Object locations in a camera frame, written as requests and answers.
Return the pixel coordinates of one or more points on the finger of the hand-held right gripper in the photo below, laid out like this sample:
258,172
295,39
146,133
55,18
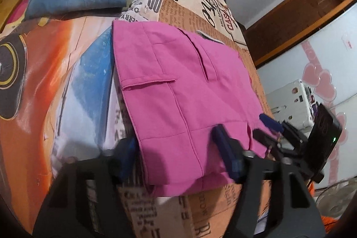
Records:
265,138
269,122

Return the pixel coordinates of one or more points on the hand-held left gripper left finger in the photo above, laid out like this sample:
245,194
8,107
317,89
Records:
127,155

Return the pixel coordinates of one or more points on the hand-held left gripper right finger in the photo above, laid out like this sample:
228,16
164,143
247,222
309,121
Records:
226,153

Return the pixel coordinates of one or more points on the pink pants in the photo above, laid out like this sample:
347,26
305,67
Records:
173,81

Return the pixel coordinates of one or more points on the white plastic box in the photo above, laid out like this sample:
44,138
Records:
290,104

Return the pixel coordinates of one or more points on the white floor fan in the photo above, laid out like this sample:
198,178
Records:
334,196

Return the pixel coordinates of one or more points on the white wardrobe with pink hearts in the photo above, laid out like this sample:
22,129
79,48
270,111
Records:
329,65

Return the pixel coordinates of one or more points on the orange cloth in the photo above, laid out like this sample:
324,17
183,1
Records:
329,222

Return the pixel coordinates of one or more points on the printed bed sheet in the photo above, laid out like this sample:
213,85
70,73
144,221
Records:
50,65

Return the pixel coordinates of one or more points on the brown wooden door frame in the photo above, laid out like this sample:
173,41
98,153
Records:
292,20

